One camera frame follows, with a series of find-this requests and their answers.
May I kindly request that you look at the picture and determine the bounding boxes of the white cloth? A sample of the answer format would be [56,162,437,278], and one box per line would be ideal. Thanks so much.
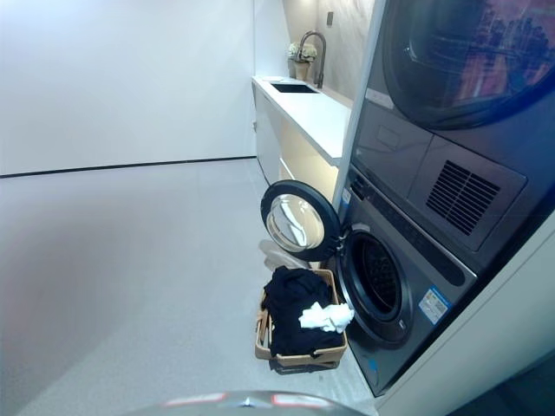
[297,302,355,335]

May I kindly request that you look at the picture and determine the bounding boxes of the black clothes pile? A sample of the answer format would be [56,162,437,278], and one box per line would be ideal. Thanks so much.
[261,265,347,359]

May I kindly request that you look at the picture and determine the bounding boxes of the woven wicker laundry basket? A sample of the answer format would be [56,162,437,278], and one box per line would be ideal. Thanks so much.
[254,268,349,370]

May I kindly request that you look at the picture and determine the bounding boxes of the grey front-load washing machine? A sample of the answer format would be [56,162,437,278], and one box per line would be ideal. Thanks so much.
[333,164,479,398]

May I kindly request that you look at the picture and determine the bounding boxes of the round glass washer door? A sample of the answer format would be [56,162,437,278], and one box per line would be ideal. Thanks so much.
[260,179,349,263]

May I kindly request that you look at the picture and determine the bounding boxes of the white counter cabinet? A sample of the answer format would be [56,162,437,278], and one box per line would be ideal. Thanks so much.
[251,74,354,205]

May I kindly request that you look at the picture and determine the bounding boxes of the black rectangular sink basin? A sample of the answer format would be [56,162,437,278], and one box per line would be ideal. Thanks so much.
[269,81,317,95]

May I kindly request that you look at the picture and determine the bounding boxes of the potted white flowers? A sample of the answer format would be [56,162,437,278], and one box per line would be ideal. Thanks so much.
[285,42,318,81]

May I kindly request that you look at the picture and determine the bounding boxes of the dark arched sink faucet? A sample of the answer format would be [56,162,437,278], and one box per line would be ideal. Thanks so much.
[297,30,328,89]

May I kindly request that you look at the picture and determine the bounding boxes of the white product label sticker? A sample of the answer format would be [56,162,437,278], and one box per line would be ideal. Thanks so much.
[417,287,454,325]

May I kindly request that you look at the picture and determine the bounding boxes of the grey stacked tumble dryer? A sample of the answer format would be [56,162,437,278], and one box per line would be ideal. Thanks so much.
[349,0,555,278]

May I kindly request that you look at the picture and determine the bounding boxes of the white appliance enclosure frame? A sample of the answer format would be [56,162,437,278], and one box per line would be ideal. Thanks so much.
[330,0,555,416]

